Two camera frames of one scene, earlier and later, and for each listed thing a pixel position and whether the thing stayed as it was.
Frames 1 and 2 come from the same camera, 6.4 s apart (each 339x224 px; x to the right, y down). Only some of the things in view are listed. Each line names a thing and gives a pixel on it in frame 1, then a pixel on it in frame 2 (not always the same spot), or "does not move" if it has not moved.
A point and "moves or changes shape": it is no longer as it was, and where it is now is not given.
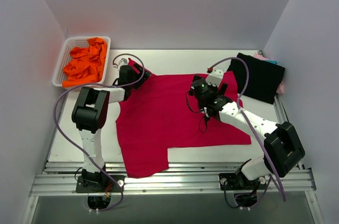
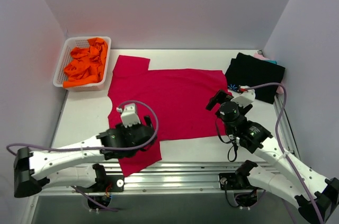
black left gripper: (140, 73) to (144, 131)
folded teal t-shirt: (273, 61) does not move
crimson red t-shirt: (163, 115) moves or changes shape
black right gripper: (221, 89) to (221, 101)
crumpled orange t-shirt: (86, 65) does not move
